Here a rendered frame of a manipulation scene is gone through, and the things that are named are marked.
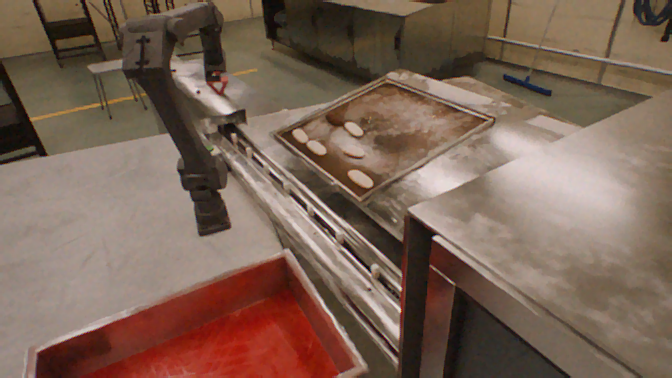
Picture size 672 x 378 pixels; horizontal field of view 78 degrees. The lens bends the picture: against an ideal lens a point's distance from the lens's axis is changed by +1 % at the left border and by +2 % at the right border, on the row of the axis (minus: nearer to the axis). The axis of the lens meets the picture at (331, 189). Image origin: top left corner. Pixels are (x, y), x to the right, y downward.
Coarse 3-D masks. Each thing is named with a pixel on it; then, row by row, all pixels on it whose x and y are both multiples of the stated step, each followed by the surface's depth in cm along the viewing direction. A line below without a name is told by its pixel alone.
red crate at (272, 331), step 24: (240, 312) 85; (264, 312) 85; (288, 312) 84; (192, 336) 81; (216, 336) 81; (240, 336) 80; (264, 336) 80; (288, 336) 80; (312, 336) 79; (120, 360) 77; (144, 360) 77; (168, 360) 77; (192, 360) 76; (216, 360) 76; (240, 360) 76; (264, 360) 75; (288, 360) 75; (312, 360) 75
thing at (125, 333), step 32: (288, 256) 84; (192, 288) 78; (224, 288) 81; (256, 288) 85; (288, 288) 90; (96, 320) 73; (128, 320) 74; (160, 320) 77; (192, 320) 81; (320, 320) 72; (32, 352) 68; (64, 352) 71; (96, 352) 74; (128, 352) 77; (352, 352) 64
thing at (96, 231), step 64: (0, 192) 134; (64, 192) 131; (128, 192) 129; (0, 256) 106; (64, 256) 104; (128, 256) 103; (192, 256) 101; (256, 256) 100; (0, 320) 88; (64, 320) 87
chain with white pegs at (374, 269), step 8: (96, 8) 455; (104, 16) 410; (112, 24) 369; (232, 136) 149; (248, 152) 139; (256, 160) 137; (264, 168) 129; (272, 176) 128; (280, 184) 124; (288, 184) 118; (288, 192) 119; (296, 200) 116; (304, 208) 113; (312, 208) 108; (320, 224) 107; (328, 232) 103; (336, 232) 98; (336, 240) 99; (376, 264) 88; (376, 272) 88; (392, 288) 86
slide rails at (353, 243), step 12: (288, 180) 123; (300, 192) 117; (312, 204) 112; (312, 216) 107; (324, 216) 107; (336, 228) 103; (348, 240) 98; (348, 252) 95; (360, 252) 95; (360, 264) 91; (372, 264) 91; (372, 276) 88; (384, 276) 88; (384, 288) 85; (396, 288) 85; (396, 300) 82
